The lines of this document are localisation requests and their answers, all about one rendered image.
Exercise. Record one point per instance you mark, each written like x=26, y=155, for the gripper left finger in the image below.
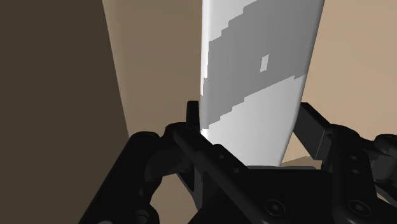
x=139, y=173

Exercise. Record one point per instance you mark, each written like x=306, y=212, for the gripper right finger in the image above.
x=350, y=161

